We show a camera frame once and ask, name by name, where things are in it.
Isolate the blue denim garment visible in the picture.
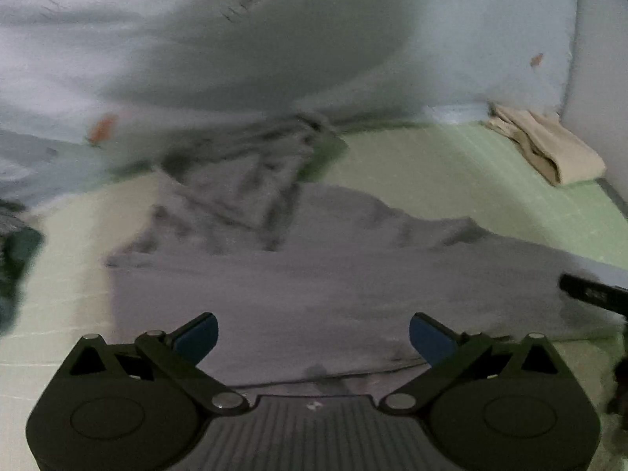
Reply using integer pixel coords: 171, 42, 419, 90
1, 200, 44, 333

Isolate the folded beige garment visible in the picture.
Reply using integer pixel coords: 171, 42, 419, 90
486, 104, 607, 186

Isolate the pale blue carrot-print sheet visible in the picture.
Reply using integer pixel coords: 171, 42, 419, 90
1, 0, 577, 206

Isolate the grey zip hoodie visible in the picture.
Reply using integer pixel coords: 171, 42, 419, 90
108, 117, 627, 388

